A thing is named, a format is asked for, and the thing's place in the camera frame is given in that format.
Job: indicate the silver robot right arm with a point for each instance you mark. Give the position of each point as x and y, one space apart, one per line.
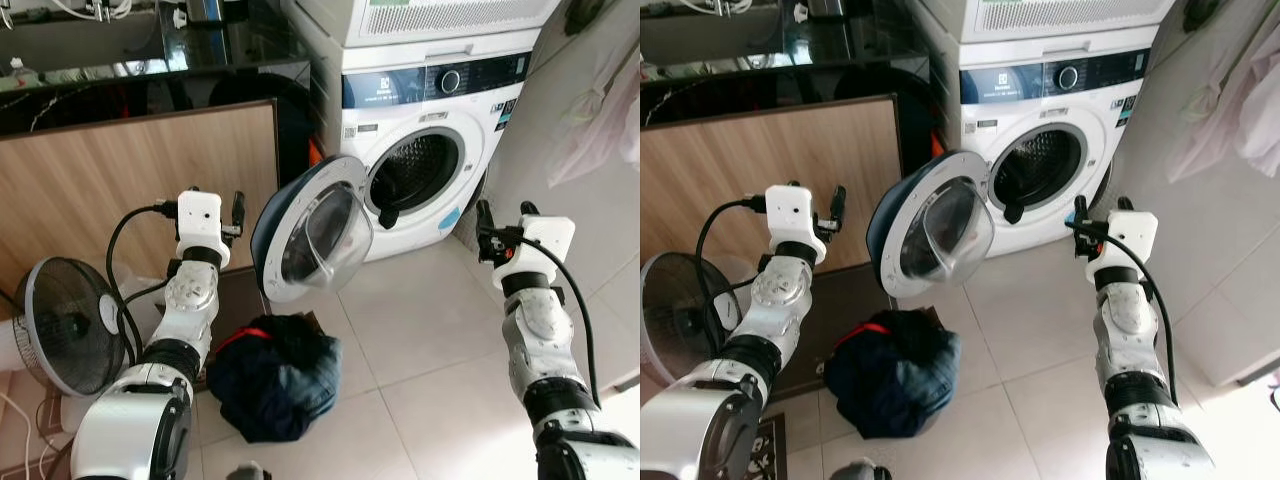
1125 325
540 340

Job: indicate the patterned black doormat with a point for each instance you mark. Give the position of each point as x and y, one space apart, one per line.
770 450

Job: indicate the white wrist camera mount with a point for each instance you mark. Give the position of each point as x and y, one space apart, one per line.
790 220
1125 240
200 225
545 245

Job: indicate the dark green hanging bag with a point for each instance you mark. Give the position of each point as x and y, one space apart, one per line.
582 12
1200 12

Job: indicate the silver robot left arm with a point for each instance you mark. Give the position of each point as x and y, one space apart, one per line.
185 300
775 300

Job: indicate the white front-load washing machine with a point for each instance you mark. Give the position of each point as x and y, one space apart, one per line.
1020 120
400 125

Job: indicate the small orange object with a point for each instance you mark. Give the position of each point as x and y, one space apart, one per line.
937 145
315 150

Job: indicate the navy blue polo shirt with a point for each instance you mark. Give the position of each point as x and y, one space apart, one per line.
305 375
925 370

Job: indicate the grey electric floor fan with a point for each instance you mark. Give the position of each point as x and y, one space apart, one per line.
680 320
60 330

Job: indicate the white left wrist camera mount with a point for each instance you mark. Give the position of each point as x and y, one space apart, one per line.
200 225
790 220

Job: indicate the wooden cabinet panel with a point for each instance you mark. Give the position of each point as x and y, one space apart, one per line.
740 180
100 180

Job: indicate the black marble countertop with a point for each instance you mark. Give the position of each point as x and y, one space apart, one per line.
740 90
100 95

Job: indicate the white stacked dryer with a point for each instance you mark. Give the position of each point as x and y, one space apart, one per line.
440 15
1060 15

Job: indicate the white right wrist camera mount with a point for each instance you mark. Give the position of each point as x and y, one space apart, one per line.
1125 240
545 245

